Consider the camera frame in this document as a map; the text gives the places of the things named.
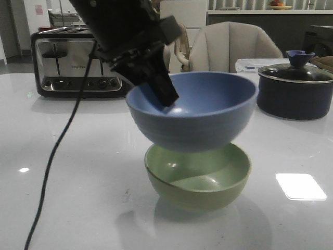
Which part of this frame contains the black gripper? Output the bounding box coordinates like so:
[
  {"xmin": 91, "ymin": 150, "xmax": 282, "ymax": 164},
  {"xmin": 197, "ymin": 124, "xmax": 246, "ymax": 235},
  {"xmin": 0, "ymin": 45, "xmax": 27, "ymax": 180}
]
[{"xmin": 70, "ymin": 1, "xmax": 181, "ymax": 107}]

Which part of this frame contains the blue bowl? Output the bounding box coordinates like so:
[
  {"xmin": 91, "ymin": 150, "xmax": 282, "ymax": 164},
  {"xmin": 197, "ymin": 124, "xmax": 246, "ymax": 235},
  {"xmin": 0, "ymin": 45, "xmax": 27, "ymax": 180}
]
[{"xmin": 126, "ymin": 71, "xmax": 258, "ymax": 152}]

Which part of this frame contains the green bowl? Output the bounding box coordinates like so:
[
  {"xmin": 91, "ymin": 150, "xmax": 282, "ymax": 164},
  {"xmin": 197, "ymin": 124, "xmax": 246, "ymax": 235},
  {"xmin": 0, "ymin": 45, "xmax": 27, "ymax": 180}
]
[{"xmin": 144, "ymin": 143, "xmax": 251, "ymax": 212}]

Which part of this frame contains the cream office chair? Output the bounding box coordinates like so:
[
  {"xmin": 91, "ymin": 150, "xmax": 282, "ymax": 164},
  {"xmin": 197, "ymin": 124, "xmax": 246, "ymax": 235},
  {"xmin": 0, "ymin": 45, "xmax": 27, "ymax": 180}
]
[{"xmin": 174, "ymin": 22, "xmax": 190, "ymax": 72}]

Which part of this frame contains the white cabinet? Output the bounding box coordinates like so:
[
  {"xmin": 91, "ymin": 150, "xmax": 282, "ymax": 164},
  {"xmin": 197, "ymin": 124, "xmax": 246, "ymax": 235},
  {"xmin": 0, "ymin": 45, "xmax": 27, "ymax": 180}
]
[{"xmin": 160, "ymin": 1, "xmax": 209, "ymax": 47}]

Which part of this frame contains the beige upholstered chair right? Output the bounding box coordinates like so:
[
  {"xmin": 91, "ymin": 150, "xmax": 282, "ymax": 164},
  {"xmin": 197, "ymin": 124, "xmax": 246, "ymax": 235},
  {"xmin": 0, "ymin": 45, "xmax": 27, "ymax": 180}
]
[{"xmin": 189, "ymin": 21, "xmax": 283, "ymax": 73}]

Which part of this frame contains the black and chrome toaster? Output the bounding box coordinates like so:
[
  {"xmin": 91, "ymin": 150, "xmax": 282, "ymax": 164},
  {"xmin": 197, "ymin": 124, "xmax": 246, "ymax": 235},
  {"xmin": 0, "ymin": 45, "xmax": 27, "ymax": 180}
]
[{"xmin": 31, "ymin": 27, "xmax": 130, "ymax": 98}]

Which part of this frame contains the clear plastic container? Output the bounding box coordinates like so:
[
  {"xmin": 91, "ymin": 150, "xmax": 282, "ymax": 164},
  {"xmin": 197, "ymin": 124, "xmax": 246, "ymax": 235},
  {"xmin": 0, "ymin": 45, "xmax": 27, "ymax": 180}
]
[{"xmin": 235, "ymin": 58, "xmax": 289, "ymax": 73}]

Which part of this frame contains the metal cart in background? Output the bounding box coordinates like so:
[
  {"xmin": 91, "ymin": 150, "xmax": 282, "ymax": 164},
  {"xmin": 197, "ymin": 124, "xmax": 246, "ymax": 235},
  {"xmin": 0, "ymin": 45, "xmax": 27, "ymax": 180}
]
[{"xmin": 48, "ymin": 9, "xmax": 80, "ymax": 27}]

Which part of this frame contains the fruit bowl on counter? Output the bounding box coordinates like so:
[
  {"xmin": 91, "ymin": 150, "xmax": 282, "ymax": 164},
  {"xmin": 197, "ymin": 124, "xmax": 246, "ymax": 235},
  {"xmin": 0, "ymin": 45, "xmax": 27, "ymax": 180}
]
[{"xmin": 268, "ymin": 0, "xmax": 292, "ymax": 10}]

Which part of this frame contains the dark kitchen counter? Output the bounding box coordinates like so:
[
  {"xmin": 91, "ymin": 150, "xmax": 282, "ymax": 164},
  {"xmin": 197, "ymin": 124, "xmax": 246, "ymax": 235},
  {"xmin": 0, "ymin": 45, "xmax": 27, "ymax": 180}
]
[{"xmin": 207, "ymin": 10, "xmax": 332, "ymax": 52}]

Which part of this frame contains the glass pot lid blue knob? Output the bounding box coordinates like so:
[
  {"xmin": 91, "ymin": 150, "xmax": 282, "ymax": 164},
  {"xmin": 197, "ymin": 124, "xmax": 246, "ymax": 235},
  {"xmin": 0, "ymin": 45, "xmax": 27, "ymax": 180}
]
[{"xmin": 258, "ymin": 50, "xmax": 332, "ymax": 84}]

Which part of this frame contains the dark blue cooking pot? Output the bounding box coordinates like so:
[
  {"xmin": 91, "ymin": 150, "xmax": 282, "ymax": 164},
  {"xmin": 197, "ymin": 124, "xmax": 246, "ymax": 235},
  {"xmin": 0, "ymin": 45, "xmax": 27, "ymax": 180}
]
[{"xmin": 257, "ymin": 77, "xmax": 332, "ymax": 120}]

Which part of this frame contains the black appliance at right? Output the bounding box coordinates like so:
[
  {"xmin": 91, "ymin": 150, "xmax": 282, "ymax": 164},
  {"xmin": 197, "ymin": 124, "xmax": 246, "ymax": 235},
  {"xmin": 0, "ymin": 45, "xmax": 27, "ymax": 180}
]
[{"xmin": 302, "ymin": 26, "xmax": 332, "ymax": 57}]

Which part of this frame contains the brown cloth at right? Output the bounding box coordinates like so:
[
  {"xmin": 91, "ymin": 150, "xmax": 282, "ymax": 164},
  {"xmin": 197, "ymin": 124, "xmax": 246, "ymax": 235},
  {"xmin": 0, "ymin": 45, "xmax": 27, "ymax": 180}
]
[{"xmin": 310, "ymin": 56, "xmax": 333, "ymax": 72}]

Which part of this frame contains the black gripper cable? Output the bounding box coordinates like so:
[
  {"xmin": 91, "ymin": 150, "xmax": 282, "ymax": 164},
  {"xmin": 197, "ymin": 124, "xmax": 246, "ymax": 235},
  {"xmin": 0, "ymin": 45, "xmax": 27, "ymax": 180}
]
[{"xmin": 23, "ymin": 44, "xmax": 98, "ymax": 250}]

